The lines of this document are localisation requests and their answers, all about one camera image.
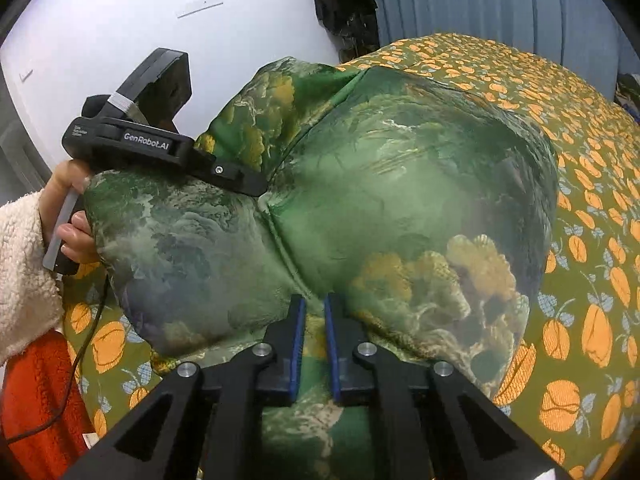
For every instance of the dark hanging clothes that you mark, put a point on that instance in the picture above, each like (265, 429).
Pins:
(350, 20)

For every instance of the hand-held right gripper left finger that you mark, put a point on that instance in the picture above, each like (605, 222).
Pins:
(298, 345)

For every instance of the person's left hand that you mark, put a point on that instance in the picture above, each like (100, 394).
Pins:
(77, 240)

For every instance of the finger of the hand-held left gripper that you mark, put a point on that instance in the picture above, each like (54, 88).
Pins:
(230, 172)

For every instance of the red blanket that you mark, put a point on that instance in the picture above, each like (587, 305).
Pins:
(35, 400)

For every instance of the pile of clothes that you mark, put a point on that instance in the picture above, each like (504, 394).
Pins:
(631, 95)

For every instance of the person's left forearm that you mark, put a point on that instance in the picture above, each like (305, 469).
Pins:
(22, 270)

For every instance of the orange floral green quilt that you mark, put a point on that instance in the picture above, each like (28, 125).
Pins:
(575, 210)

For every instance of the green printed padded jacket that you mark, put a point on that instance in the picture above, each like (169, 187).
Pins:
(400, 185)

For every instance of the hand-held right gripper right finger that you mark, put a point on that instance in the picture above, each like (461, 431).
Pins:
(331, 345)

